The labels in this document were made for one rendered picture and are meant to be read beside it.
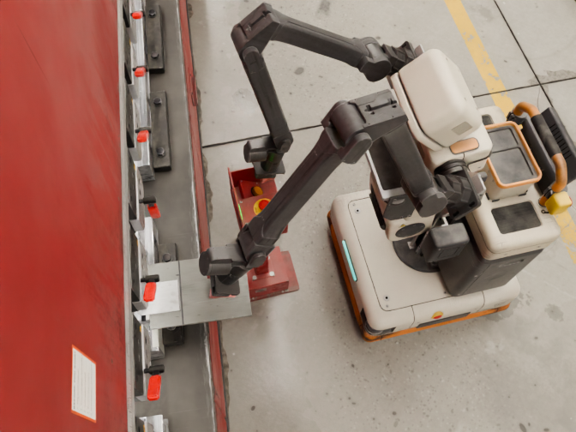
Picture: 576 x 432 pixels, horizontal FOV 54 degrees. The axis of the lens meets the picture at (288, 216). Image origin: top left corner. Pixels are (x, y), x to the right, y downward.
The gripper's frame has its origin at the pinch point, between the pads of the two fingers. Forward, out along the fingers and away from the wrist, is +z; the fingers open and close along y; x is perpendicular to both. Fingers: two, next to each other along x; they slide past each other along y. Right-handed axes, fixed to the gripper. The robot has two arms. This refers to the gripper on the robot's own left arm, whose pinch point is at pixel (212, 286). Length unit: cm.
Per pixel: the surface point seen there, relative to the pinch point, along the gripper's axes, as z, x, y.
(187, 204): 16.7, 2.6, -33.2
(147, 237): 13.6, -11.7, -19.4
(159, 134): 18, -4, -59
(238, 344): 88, 53, -8
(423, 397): 52, 117, 25
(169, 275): 8.0, -8.3, -5.8
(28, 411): -65, -53, 39
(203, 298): 3.8, -0.9, 2.0
